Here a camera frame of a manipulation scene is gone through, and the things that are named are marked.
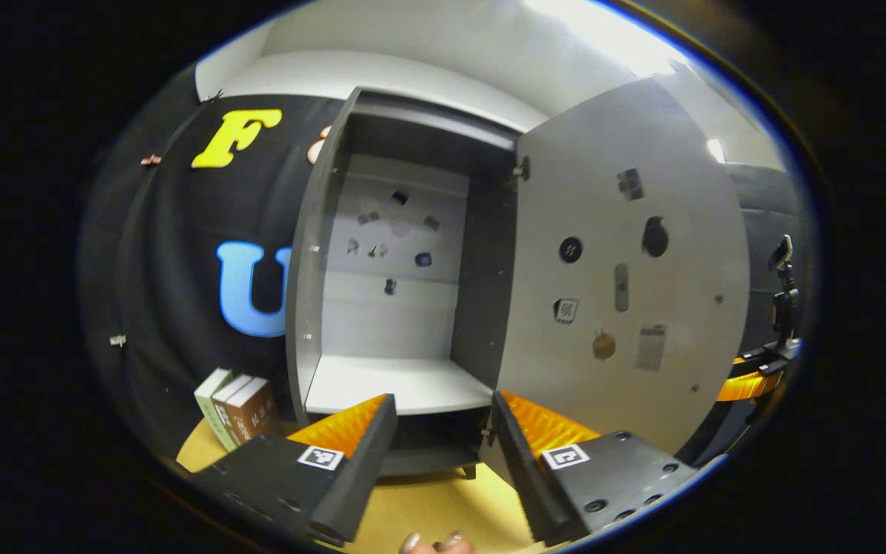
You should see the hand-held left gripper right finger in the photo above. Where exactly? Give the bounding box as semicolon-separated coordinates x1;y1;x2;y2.
489;390;701;547

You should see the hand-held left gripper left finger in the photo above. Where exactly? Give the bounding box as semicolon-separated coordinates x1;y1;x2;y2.
189;394;398;547

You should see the dark grey cabinet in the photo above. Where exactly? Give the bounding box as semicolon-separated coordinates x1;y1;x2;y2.
285;86;525;479

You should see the beige cabinet door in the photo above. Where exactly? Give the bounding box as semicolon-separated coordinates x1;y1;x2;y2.
489;77;753;456

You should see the brown book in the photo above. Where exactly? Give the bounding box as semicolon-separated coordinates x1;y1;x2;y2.
212;374;255;447
226;377;284;443

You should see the green book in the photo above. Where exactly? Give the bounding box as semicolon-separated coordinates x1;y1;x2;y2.
195;368;234;452

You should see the black backdrop cloth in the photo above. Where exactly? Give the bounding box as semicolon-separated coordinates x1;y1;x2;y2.
78;65;817;470

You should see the long ceiling light strip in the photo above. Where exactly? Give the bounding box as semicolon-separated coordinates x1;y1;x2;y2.
528;0;691;78

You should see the black articulated camera stand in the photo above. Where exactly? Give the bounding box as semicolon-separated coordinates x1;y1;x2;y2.
768;233;801;351

